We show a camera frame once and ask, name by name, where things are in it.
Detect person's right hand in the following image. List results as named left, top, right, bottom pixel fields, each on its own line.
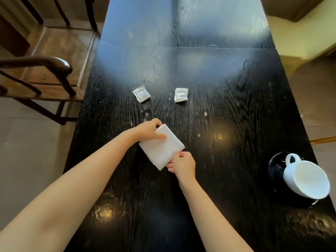
left=166, top=151, right=197, bottom=184

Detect person's left hand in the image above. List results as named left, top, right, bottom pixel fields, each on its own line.
left=132, top=118, right=168, bottom=144

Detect white cloth napkin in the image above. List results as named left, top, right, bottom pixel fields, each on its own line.
left=138, top=123, right=186, bottom=171

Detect white sachet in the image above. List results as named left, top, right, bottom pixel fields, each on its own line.
left=174, top=87, right=189, bottom=104
left=132, top=85, right=152, bottom=104

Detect black saucer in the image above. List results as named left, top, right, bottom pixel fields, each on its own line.
left=268, top=151, right=322, bottom=208

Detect white cup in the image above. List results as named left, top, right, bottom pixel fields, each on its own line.
left=282, top=153, right=331, bottom=200

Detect person's right forearm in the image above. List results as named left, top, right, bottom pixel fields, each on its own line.
left=178, top=178, right=254, bottom=252

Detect person's left forearm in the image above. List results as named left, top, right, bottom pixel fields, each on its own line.
left=0, top=128, right=143, bottom=252

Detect black wooden table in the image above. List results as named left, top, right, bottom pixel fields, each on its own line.
left=63, top=0, right=336, bottom=252

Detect dark wooden armchair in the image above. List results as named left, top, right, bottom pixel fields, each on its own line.
left=0, top=0, right=102, bottom=126

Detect yellow covered chair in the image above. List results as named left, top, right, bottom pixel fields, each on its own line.
left=266, top=0, right=336, bottom=79

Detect pink chair with gold frame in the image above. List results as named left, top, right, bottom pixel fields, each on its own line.
left=309, top=136, right=336, bottom=145

